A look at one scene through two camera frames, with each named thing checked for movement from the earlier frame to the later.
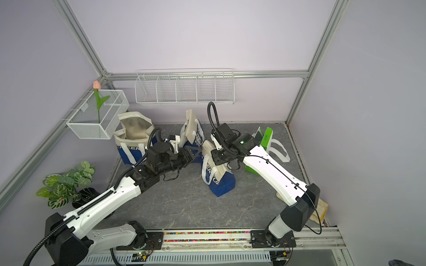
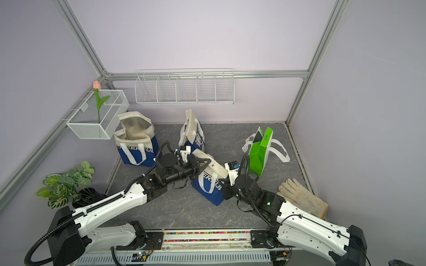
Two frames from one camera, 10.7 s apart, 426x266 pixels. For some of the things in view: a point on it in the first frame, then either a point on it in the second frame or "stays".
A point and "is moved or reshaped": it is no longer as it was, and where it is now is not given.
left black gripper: (186, 159) -> (194, 165)
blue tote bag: (221, 178) is moved or reshaped
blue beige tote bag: (132, 138) stays
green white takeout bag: (273, 146) stays
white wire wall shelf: (185, 86) stays
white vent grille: (226, 259) stays
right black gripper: (218, 160) -> (226, 188)
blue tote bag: (192, 134) stays
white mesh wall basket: (89, 122) stays
